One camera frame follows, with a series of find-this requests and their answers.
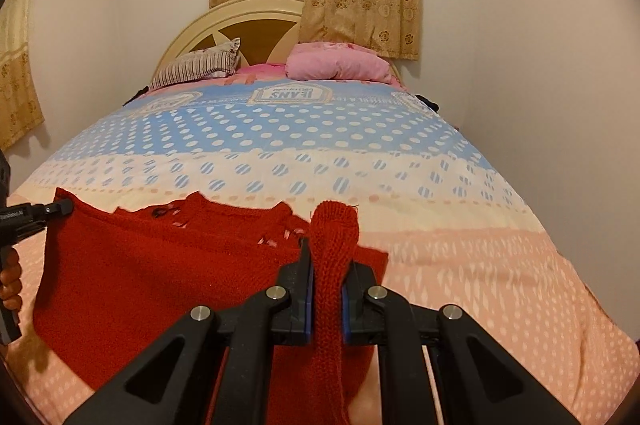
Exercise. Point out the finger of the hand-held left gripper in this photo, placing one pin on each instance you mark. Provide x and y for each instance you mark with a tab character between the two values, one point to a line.
52	208

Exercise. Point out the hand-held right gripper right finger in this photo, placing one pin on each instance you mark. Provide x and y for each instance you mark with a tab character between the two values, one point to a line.
346	305

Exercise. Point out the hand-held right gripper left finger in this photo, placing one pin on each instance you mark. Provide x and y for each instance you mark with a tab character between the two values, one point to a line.
309	300

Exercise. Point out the red embroidered knit sweater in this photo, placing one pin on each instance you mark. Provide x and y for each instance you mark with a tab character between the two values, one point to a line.
165	275

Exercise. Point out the person's left hand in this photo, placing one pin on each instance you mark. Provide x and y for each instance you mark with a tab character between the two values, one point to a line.
12	280

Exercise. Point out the yellow floral side curtain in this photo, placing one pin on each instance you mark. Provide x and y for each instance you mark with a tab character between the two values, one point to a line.
17	80

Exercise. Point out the polka dot bedspread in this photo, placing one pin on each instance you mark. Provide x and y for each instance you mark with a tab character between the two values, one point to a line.
400	180

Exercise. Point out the striped pillow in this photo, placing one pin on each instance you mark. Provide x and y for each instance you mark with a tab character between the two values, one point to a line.
197	66

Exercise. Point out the pink bed sheet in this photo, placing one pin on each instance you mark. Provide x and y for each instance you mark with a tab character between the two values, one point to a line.
260	69

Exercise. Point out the pink pillow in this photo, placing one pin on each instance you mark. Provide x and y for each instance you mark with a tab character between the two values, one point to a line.
335	64

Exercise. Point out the cream wooden headboard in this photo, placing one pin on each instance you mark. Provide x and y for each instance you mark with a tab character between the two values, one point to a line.
250	20

